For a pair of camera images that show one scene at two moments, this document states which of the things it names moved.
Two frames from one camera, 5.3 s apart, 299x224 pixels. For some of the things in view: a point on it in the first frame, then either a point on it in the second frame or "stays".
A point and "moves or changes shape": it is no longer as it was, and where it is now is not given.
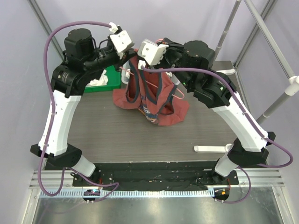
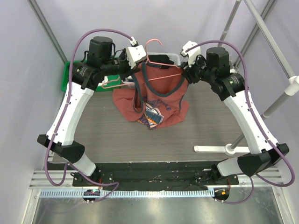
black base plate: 160,176 stays
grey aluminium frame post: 37,10 stays
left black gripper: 125,57 -> 129,71
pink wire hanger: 151,83 -> 105,86
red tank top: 153,94 moves or changes shape
